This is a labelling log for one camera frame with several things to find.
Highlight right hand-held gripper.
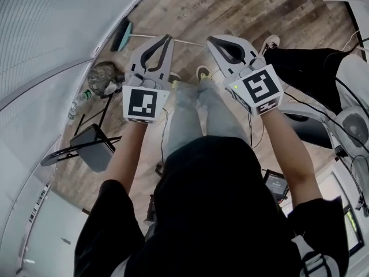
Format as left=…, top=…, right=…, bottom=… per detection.
left=206, top=34, right=285, bottom=117

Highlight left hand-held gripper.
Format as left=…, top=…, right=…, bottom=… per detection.
left=122, top=34, right=175, bottom=125

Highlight teal broom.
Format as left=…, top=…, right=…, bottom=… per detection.
left=110, top=20, right=208, bottom=53

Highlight person's right forearm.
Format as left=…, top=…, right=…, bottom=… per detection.
left=261, top=108, right=322, bottom=210

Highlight person's left forearm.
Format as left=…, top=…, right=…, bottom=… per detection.
left=105, top=119, right=158, bottom=197

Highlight person's left shoe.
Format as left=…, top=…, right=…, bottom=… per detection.
left=168, top=72, right=182, bottom=88

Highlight person's shoe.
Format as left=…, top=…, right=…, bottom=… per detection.
left=168, top=72, right=182, bottom=88
left=195, top=65, right=214, bottom=83

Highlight person's right shoe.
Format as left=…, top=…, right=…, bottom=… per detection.
left=195, top=65, right=214, bottom=83

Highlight dark garbage bag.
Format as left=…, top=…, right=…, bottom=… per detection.
left=87, top=61, right=125, bottom=99

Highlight person's light jeans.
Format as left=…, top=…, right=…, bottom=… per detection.
left=167, top=78, right=248, bottom=158

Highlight plastic bottle green label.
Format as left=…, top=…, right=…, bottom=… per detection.
left=75, top=89, right=92, bottom=104

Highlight clear plastic bottle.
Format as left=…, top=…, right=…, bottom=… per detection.
left=67, top=101, right=79, bottom=121

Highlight black folding chair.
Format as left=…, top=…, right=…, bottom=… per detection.
left=40, top=92, right=123, bottom=173

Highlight grey office chair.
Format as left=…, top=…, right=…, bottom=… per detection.
left=282, top=101, right=369, bottom=155

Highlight person's black shirt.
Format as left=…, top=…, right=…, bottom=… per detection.
left=73, top=136, right=351, bottom=277

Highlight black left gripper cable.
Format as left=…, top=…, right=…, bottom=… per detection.
left=160, top=107, right=174, bottom=159

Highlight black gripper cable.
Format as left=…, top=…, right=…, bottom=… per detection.
left=247, top=111, right=265, bottom=150
left=160, top=107, right=174, bottom=159

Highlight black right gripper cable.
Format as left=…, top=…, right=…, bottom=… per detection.
left=247, top=111, right=265, bottom=150

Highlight black recorder with screen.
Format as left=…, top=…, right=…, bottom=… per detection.
left=263, top=169, right=289, bottom=201

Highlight person's grey harness strap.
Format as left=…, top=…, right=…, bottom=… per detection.
left=291, top=234, right=342, bottom=277

